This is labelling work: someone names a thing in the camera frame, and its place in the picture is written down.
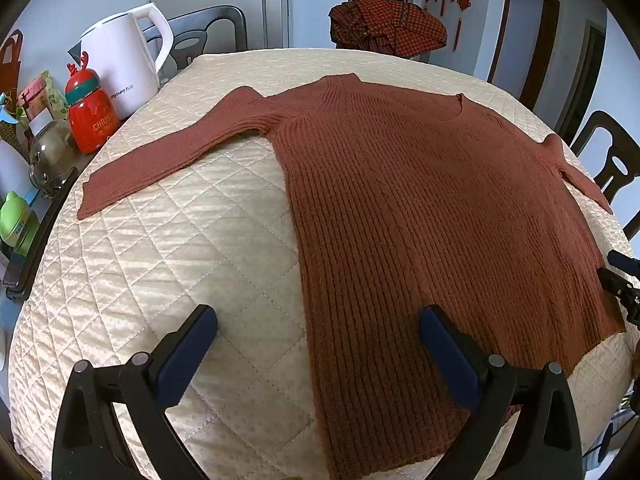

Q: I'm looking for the dark brown plastic chair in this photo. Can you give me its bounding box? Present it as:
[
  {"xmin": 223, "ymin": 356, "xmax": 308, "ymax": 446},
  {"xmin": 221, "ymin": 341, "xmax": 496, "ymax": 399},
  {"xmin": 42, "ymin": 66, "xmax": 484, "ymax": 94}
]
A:
[{"xmin": 570, "ymin": 110, "xmax": 640, "ymax": 206}]

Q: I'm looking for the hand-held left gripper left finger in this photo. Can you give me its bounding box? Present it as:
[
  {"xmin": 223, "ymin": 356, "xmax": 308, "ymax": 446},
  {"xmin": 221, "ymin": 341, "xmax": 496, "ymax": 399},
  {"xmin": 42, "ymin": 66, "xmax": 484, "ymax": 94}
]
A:
[{"xmin": 52, "ymin": 304, "xmax": 218, "ymax": 480}]

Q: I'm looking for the glass jar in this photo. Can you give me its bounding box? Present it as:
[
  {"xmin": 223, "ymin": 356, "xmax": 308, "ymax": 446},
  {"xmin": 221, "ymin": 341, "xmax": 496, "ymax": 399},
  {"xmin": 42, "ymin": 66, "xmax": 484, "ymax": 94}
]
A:
[{"xmin": 27, "ymin": 110, "xmax": 76, "ymax": 197}]

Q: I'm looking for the red reindeer bottle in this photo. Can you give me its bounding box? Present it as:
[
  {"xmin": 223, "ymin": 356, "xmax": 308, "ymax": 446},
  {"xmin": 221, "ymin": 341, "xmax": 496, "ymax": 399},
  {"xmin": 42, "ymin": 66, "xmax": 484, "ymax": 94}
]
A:
[{"xmin": 66, "ymin": 50, "xmax": 120, "ymax": 155}]

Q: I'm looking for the red checkered cloth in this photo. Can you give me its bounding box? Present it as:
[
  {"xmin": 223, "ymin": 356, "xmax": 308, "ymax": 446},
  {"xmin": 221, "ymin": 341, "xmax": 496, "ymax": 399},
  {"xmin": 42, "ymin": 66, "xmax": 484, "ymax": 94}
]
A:
[{"xmin": 328, "ymin": 0, "xmax": 448, "ymax": 58}]

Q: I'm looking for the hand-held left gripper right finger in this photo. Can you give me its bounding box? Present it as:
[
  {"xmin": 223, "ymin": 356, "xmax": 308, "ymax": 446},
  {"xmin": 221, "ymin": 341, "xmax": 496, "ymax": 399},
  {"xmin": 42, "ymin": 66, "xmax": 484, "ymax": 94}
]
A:
[{"xmin": 419, "ymin": 305, "xmax": 583, "ymax": 480}]

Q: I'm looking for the black tray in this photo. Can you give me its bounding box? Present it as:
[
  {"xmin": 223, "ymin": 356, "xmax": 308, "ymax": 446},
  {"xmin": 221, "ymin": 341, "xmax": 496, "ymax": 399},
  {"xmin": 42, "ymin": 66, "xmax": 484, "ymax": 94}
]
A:
[{"xmin": 2, "ymin": 167, "xmax": 78, "ymax": 301}]

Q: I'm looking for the dark framed door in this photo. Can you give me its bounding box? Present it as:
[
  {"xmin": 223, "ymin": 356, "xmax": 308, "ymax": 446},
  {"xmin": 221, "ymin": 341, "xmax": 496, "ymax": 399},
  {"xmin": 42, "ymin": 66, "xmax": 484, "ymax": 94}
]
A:
[{"xmin": 555, "ymin": 22, "xmax": 606, "ymax": 136}]

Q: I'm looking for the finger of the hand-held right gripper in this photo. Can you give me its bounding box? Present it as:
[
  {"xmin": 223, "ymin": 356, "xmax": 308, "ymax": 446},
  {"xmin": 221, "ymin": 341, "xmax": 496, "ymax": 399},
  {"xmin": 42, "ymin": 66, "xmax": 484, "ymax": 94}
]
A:
[
  {"xmin": 607, "ymin": 250, "xmax": 640, "ymax": 278},
  {"xmin": 597, "ymin": 266, "xmax": 640, "ymax": 326}
]

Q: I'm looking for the rust brown knit sweater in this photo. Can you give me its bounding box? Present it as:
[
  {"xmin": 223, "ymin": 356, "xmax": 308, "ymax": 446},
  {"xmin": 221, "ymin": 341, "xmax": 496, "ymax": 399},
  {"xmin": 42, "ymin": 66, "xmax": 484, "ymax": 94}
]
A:
[{"xmin": 76, "ymin": 73, "xmax": 627, "ymax": 466}]

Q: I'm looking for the pink and green box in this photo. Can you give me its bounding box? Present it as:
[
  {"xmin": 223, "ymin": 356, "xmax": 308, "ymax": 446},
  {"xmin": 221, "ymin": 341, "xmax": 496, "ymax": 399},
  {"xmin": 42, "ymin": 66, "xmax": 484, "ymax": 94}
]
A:
[{"xmin": 17, "ymin": 71, "xmax": 68, "ymax": 121}]

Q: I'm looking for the white electric kettle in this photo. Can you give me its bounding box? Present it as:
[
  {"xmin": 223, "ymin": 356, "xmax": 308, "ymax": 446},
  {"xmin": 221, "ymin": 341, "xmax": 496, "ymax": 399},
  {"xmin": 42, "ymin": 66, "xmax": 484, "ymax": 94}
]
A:
[{"xmin": 80, "ymin": 3, "xmax": 175, "ymax": 121}]

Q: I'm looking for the brown framed door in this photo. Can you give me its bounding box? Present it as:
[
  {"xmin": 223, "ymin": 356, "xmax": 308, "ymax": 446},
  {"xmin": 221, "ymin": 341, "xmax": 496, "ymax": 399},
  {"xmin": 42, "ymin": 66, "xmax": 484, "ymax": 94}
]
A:
[{"xmin": 487, "ymin": 0, "xmax": 561, "ymax": 106}]

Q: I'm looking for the cream quilted table cover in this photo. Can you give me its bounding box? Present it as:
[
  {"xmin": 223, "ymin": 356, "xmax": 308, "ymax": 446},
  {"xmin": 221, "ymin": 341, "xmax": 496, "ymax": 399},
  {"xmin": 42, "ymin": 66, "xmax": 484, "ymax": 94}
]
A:
[{"xmin": 7, "ymin": 47, "xmax": 633, "ymax": 480}]

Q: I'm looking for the green bottle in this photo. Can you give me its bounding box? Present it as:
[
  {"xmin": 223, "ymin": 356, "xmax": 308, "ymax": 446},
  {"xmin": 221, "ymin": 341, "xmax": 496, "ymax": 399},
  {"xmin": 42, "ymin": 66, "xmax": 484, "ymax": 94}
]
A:
[{"xmin": 0, "ymin": 191, "xmax": 40, "ymax": 256}]

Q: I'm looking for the grey plastic chair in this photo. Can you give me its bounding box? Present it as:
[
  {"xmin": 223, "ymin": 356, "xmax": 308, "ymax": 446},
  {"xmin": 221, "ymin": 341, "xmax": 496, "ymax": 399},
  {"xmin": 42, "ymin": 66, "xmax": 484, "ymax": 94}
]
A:
[{"xmin": 145, "ymin": 5, "xmax": 248, "ymax": 86}]

